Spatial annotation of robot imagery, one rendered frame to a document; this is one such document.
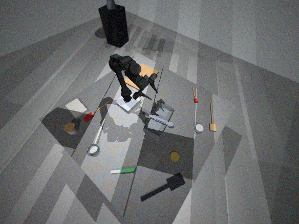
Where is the yellow round disc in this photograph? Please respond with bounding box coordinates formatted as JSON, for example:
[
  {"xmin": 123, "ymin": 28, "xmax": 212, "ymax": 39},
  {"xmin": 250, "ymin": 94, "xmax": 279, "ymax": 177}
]
[{"xmin": 170, "ymin": 152, "xmax": 179, "ymax": 162}]

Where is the light wooden board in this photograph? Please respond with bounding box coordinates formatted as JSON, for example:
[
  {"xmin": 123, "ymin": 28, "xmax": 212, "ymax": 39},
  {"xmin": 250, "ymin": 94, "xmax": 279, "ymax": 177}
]
[{"xmin": 125, "ymin": 64, "xmax": 159, "ymax": 90}]

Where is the white short cylinder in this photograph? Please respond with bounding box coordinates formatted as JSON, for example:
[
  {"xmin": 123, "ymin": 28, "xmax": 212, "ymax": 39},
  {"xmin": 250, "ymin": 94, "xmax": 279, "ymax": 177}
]
[{"xmin": 195, "ymin": 124, "xmax": 203, "ymax": 133}]

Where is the red spatula with wooden handle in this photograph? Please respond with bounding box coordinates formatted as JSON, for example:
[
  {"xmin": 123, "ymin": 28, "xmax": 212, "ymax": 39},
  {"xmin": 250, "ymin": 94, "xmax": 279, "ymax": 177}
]
[{"xmin": 83, "ymin": 100, "xmax": 110, "ymax": 122}]

